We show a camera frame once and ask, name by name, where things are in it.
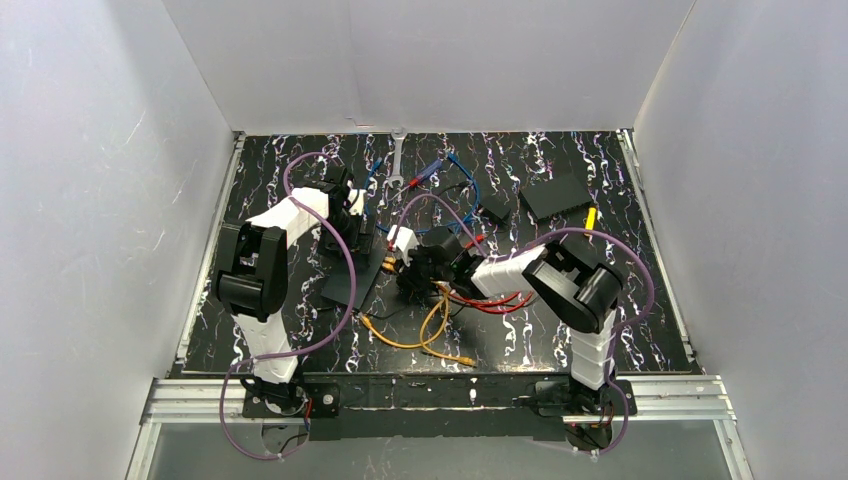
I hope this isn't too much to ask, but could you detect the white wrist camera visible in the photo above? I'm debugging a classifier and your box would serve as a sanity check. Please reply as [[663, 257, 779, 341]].
[[387, 225, 419, 263], [348, 189, 367, 216]]

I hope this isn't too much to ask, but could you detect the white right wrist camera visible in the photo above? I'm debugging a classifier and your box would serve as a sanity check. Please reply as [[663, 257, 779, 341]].
[[387, 225, 419, 263]]

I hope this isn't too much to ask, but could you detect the red ethernet cable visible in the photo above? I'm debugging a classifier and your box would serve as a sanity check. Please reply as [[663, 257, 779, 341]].
[[450, 235, 535, 316]]

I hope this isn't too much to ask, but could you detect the blue handled screwdriver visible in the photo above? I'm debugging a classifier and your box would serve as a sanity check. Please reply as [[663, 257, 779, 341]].
[[401, 159, 443, 192]]

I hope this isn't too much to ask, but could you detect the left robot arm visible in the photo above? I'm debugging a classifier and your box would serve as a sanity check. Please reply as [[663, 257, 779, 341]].
[[212, 166, 377, 384]]

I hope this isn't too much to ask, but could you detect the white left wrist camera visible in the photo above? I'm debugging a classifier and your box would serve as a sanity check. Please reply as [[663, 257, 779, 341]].
[[348, 189, 367, 216]]

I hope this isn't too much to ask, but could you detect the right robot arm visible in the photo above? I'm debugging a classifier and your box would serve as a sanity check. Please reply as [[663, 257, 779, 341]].
[[388, 225, 623, 391]]

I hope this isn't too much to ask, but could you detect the silver wrench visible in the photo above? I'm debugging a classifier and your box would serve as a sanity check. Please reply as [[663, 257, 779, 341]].
[[387, 127, 407, 189]]

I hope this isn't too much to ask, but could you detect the small black power adapter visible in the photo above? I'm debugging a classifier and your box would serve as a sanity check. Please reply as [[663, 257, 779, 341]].
[[479, 197, 512, 225]]

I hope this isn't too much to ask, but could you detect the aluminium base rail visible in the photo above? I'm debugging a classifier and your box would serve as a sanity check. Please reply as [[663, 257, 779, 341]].
[[142, 373, 736, 423]]

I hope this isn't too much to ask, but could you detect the blue ethernet cable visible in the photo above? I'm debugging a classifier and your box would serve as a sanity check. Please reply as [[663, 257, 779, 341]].
[[362, 153, 482, 234]]

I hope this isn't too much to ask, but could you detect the thin black power cable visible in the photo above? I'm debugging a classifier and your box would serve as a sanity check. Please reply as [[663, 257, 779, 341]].
[[311, 185, 538, 319]]

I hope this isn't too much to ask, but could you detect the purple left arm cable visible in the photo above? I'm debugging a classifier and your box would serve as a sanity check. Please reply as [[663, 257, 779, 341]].
[[220, 152, 359, 462]]

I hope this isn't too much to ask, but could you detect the black network switch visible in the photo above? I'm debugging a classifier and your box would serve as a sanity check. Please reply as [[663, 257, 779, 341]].
[[321, 241, 389, 311], [518, 174, 593, 221]]

